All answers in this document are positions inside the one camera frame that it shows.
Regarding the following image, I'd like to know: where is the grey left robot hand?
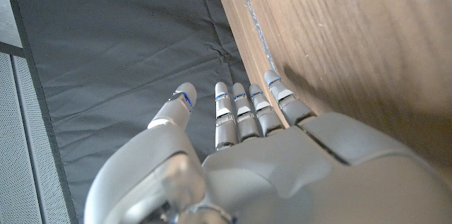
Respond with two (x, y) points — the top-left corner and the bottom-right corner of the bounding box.
(83, 70), (452, 224)

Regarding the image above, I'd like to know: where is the black fabric backdrop curtain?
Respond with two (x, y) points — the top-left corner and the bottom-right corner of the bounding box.
(1, 0), (256, 223)

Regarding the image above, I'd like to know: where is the grey perforated partition panel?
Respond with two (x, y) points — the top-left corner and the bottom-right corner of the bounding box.
(0, 42), (73, 224)

